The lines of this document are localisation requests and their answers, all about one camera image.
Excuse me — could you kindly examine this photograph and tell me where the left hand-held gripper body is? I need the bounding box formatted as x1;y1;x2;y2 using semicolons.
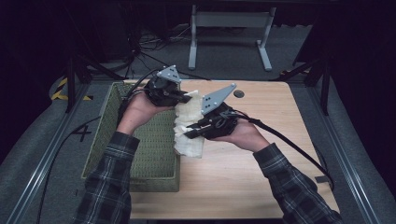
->
144;64;188;107

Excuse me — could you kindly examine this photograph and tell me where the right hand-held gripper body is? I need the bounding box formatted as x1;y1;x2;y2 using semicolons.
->
199;82;239;140

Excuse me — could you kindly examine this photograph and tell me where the white cloth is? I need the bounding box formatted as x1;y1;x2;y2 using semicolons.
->
173;90;206;159

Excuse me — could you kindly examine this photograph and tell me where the green woven basket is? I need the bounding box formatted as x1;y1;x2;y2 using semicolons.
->
81;81;183;193

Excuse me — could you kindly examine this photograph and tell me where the person's left hand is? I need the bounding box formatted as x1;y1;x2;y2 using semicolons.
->
116;91;174;136

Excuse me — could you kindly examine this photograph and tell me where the person's right hand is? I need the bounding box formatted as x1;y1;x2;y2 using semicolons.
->
214;119;271;154

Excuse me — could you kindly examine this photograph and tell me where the black metal stand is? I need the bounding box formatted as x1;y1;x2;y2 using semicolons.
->
270;57;332;117
64;54;125;114

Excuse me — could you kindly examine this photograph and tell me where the yellow black hazard tape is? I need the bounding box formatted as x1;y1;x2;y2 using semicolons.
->
50;77;94;102

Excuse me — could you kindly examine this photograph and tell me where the bundle of black floor cables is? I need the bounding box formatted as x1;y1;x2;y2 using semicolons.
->
118;24;213;82

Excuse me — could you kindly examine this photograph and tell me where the right hand-held gripper cable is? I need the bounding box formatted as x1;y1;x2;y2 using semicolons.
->
232;108;335;190

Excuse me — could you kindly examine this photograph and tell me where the white metal table frame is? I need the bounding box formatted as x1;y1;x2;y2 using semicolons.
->
187;4;277;72

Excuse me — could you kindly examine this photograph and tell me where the aluminium floor rail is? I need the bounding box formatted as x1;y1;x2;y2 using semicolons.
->
307;85;381;224
6;82;94;224

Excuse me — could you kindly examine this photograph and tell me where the black floor cable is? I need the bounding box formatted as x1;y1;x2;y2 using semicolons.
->
35;115;102;224

